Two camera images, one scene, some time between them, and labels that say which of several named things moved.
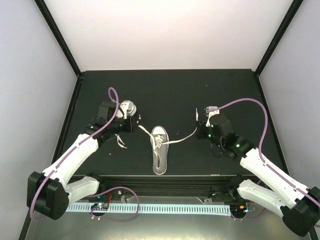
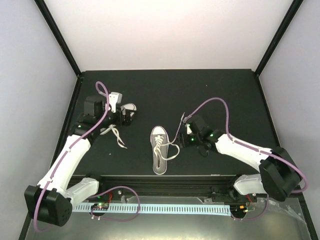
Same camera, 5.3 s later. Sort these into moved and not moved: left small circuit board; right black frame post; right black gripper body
Moved: right black gripper body
Not moved: right black frame post; left small circuit board
